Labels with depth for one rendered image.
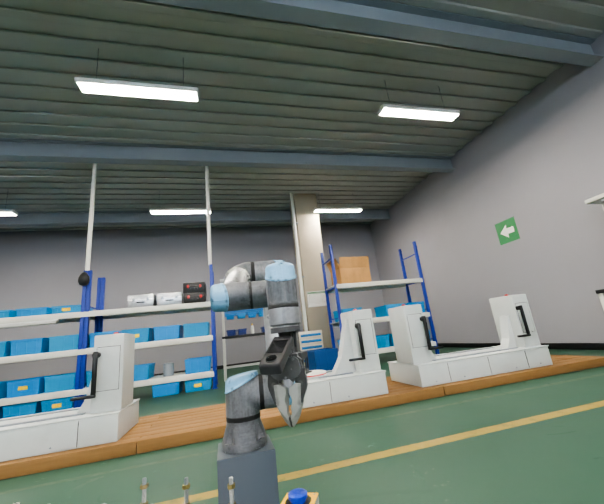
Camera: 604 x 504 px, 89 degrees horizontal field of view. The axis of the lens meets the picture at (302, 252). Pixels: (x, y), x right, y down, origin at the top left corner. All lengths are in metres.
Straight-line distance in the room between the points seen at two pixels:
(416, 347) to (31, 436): 2.96
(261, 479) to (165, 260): 8.48
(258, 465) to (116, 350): 1.83
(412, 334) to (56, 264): 8.94
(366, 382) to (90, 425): 2.04
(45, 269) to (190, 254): 3.50
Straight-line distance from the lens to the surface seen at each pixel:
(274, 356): 0.67
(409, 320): 3.15
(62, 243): 10.26
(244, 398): 1.15
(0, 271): 10.66
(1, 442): 2.99
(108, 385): 2.79
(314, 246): 7.32
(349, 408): 2.75
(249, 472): 1.18
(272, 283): 0.74
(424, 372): 3.13
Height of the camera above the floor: 0.64
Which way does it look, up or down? 15 degrees up
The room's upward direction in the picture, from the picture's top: 6 degrees counter-clockwise
